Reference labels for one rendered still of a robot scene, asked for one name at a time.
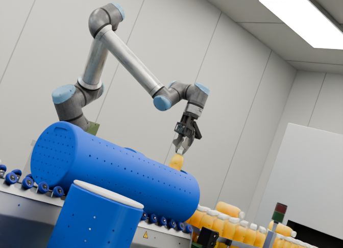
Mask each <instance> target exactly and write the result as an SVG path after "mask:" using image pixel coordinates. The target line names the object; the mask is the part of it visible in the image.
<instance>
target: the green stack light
mask: <svg viewBox="0 0 343 248"><path fill-rule="evenodd" d="M284 216H285V214H282V213H279V212H277V211H274V212H273V214H272V217H271V219H272V220H275V221H277V222H280V223H283V219H284Z"/></svg>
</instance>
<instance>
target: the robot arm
mask: <svg viewBox="0 0 343 248"><path fill-rule="evenodd" d="M124 18H125V12H124V10H123V8H122V6H121V5H120V4H118V3H115V2H112V3H108V4H107V5H104V6H102V7H100V8H97V9H95V10H93V11H92V13H91V14H90V16H89V20H88V28H89V31H90V33H91V35H92V37H93V40H92V44H91V47H90V50H89V54H88V57H87V61H86V64H85V67H84V71H83V73H81V74H80V75H79V76H78V80H77V82H76V83H75V84H74V85H73V84H67V85H63V86H60V87H58V88H56V89H55V90H54V91H53V92H52V99H53V103H54V106H55V109H56V112H57V115H58V118H59V121H66V122H69V123H71V124H73V125H76V126H78V127H80V128H81V129H82V130H83V131H86V130H87V129H89V127H90V123H89V121H88V119H87V118H86V117H85V116H84V114H83V111H82V108H83V107H85V106H86V105H88V104H90V103H91V102H93V101H94V100H96V99H98V98H99V97H100V96H102V95H103V93H104V84H103V83H102V80H101V75H102V72H103V69H104V66H105V63H106V60H107V57H108V54H109V51H110V52H111V54H112V55H113V56H114V57H115V58H116V59H117V60H118V61H119V62H120V63H121V64H122V65H123V67H124V68H125V69H126V70H127V71H128V72H129V73H130V74H131V75H132V76H133V77H134V78H135V79H136V81H137V82H138V83H139V84H140V85H141V86H142V87H143V88H144V89H145V90H146V91H147V92H148V94H149V95H150V96H151V97H152V98H153V104H154V106H155V107H156V109H158V110H159V111H166V110H168V109H170V108H171V107H172V106H174V105H175V104H176V103H178V102H179V101H181V100H187V101H188V102H187V105H186V108H185V110H184V112H183V115H182V117H181V120H180V122H177V124H176V126H177V125H178V126H177V129H176V126H175V129H174V131H175V132H177V133H178V134H179V135H178V138H177V139H174V140H173V144H174V145H175V146H176V147H175V153H177V151H178V149H179V148H180V147H181V146H182V147H183V148H184V150H183V152H182V155H184V154H185V153H186V152H187V150H188V149H189V147H190V146H191V145H192V143H193V141H194V139H199V140H200V139H201V138H202V135H201V132H200V130H199V128H198V125H197V123H196V121H194V119H196V120H197V119H198V117H201V114H202V112H203V108H204V106H205V103H206V100H207V98H208V96H209V92H210V89H209V88H208V87H207V86H205V85H203V84H201V83H197V82H195V83H194V85H193V84H188V83H184V82H181V81H172V82H171V83H170V84H169V86H168V89H167V88H166V87H165V86H164V85H162V84H161V82H160V81H159V80H158V79H157V78H156V77H155V76H154V75H153V74H152V73H151V72H150V71H149V70H148V68H147V67H146V66H145V65H144V64H143V63H142V62H141V61H140V60H139V59H138V58H137V57H136V56H135V55H134V53H133V52H132V51H131V50H130V49H129V48H128V47H127V46H126V45H125V44H124V43H123V42H122V41H121V39H120V38H119V37H118V36H117V35H116V34H115V32H116V30H117V28H118V25H119V23H120V22H122V21H123V20H124ZM183 137H186V139H185V141H184V138H183Z"/></svg>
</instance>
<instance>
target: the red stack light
mask: <svg viewBox="0 0 343 248"><path fill-rule="evenodd" d="M286 210H287V207H284V206H281V205H279V204H276V206H275V209H274V211H277V212H279V213H282V214H285V213H286Z"/></svg>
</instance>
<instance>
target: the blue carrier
mask: <svg viewBox="0 0 343 248"><path fill-rule="evenodd" d="M30 168H31V175H32V178H33V180H34V181H35V183H36V184H37V185H39V183H41V182H46V183H47V184H48V186H49V190H52V191H53V189H54V188H55V187H56V186H60V187H61V188H62V189H63V192H64V194H67V193H68V192H69V189H70V187H71V184H72V183H74V180H79V181H83V182H86V183H89V184H92V185H95V186H98V187H101V188H104V189H107V190H110V191H112V192H115V193H117V194H120V195H122V196H125V197H127V198H129V199H132V200H134V201H136V202H138V203H140V204H142V205H143V206H144V208H143V211H145V212H146V214H147V216H148V218H149V217H150V215H151V214H155V215H156V217H157V220H159V218H160V217H164V218H165V219H166V222H167V223H168V221H169V220H170V219H173V220H174V221H175V223H176V225H177V223H178V222H182V223H183V222H185V221H187V220H188V219H190V218H191V217H192V215H193V214H194V213H195V211H196V209H197V207H198V204H199V201H200V188H199V185H198V182H197V180H196V179H195V177H194V176H193V175H191V174H190V173H188V172H185V171H183V170H181V171H178V170H176V169H174V168H171V167H169V166H166V165H164V164H161V163H159V162H157V161H154V160H152V159H149V158H147V157H146V156H145V155H144V154H142V153H140V152H138V151H135V150H133V149H131V148H127V147H121V146H118V145H116V144H114V143H111V142H109V141H106V140H103V139H101V138H99V137H96V136H94V135H91V134H89V133H87V132H84V131H83V130H82V129H81V128H80V127H78V126H76V125H73V124H71V123H69V122H66V121H58V122H55V123H53V124H51V125H50V126H48V127H47V128H46V129H45V130H44V131H43V132H42V133H41V135H40V136H39V138H38V139H37V141H36V143H35V145H34V148H33V151H32V155H31V162H30Z"/></svg>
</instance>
